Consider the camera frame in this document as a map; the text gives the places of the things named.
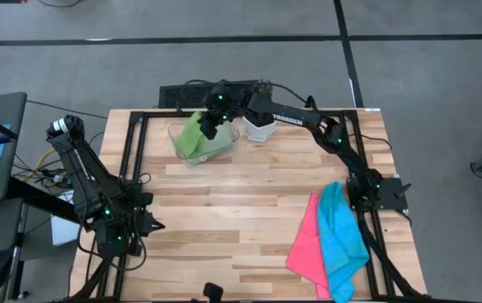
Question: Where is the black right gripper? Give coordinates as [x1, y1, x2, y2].
[198, 90, 241, 140]

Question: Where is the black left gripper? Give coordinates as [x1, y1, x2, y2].
[133, 209, 167, 237]

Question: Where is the pale green towel teal edge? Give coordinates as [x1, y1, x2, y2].
[196, 120, 236, 165]

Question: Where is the bright green microfiber towel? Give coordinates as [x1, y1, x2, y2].
[176, 111, 209, 157]

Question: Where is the blue microfiber towel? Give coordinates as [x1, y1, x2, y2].
[316, 181, 371, 303]

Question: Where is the pink microfiber towel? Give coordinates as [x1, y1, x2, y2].
[285, 192, 334, 300]

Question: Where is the clear plastic bin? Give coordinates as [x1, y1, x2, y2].
[167, 106, 241, 168]

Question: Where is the white hexagonal plant pot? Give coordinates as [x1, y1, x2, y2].
[242, 115, 276, 142]

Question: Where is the black rounded object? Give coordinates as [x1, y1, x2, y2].
[202, 282, 224, 303]

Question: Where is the white paper box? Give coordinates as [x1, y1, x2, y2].
[50, 189, 84, 247]

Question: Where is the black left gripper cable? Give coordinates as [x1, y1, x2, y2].
[78, 226, 149, 273]

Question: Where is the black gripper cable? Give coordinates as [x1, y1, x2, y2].
[265, 81, 311, 106]
[78, 226, 149, 273]

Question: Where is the black aluminium table frame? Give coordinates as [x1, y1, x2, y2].
[66, 108, 431, 303]

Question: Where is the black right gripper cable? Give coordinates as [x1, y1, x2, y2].
[265, 81, 311, 106]

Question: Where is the black looped cable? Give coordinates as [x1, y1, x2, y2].
[304, 95, 320, 114]

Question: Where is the yellow cable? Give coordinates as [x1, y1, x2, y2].
[21, 147, 59, 182]

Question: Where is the black floor cable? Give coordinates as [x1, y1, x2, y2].
[25, 98, 109, 120]

